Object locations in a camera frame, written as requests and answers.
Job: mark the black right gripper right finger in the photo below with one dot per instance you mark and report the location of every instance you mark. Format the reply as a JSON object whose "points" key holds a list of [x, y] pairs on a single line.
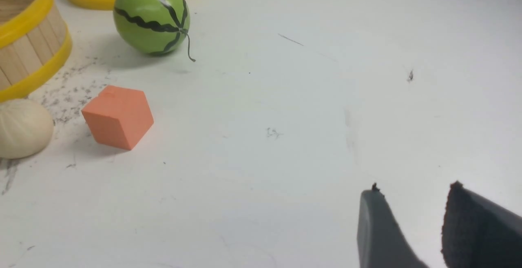
{"points": [[478, 233]]}

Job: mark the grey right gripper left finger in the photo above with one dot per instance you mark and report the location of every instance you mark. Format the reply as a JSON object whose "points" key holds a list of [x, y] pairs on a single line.
{"points": [[380, 241]]}

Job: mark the cream bun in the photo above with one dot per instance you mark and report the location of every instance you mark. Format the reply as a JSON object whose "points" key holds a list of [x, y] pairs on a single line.
{"points": [[26, 128]]}

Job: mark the yellow-rimmed bamboo steamer tray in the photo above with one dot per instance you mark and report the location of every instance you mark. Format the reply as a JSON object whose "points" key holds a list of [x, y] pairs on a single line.
{"points": [[35, 43]]}

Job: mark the orange foam cube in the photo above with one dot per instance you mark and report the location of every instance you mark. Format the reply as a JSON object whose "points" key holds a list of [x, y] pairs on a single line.
{"points": [[118, 117]]}

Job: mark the green toy watermelon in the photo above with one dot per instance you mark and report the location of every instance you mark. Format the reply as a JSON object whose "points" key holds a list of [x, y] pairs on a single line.
{"points": [[153, 27]]}

